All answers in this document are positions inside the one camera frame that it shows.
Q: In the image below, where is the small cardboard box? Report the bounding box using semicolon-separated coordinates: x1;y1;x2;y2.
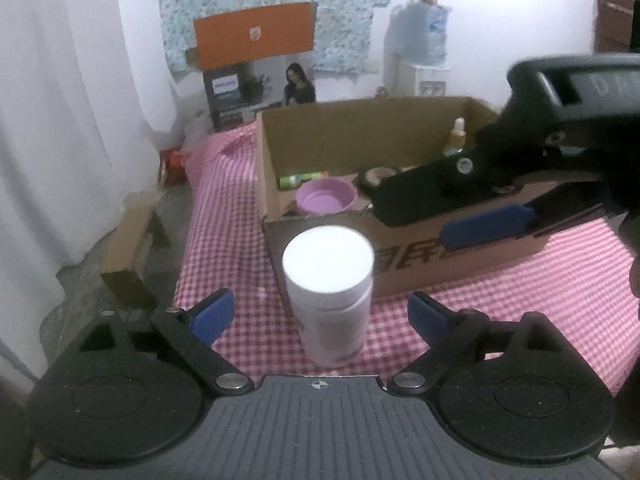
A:
100;205;171;311

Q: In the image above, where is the dark printed product box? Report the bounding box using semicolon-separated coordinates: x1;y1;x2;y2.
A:
202;62;318;133

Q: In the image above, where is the white plastic bottle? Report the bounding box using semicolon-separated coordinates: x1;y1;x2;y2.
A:
281;226;375;367

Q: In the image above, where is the brown wooden furniture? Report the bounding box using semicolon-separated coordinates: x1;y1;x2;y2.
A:
592;0;640;53

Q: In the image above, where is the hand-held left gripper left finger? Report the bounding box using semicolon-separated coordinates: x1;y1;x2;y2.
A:
80;287;253;396

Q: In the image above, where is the brown cardboard box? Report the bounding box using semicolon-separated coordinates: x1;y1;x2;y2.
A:
255;96;608;300

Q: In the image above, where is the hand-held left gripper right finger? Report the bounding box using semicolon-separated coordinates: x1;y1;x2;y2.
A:
387;291;571;396

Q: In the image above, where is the red packet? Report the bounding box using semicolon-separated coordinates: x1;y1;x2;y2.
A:
160;147;193;186

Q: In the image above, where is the white curtain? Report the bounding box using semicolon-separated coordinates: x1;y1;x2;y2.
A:
0;0;181;386

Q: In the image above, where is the green lip balm tube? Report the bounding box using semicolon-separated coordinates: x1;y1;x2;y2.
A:
278;171;331;190

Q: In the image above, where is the pink checked blanket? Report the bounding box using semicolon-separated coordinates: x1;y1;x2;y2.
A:
172;122;640;396

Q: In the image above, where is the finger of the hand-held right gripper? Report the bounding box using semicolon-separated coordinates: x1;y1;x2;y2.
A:
372;132;596;228
440;180;610;251

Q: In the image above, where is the green dropper bottle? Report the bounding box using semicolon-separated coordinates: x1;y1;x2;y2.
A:
442;117;468;157

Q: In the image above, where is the blue water jug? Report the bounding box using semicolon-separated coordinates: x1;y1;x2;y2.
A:
395;2;448;66

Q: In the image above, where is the orange box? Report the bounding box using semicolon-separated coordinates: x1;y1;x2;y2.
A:
193;2;318;71

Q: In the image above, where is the purple plastic bowl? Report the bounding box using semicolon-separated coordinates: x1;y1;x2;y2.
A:
295;178;358;216

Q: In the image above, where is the gold lid jar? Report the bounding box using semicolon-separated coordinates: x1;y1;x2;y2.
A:
357;165;401;196

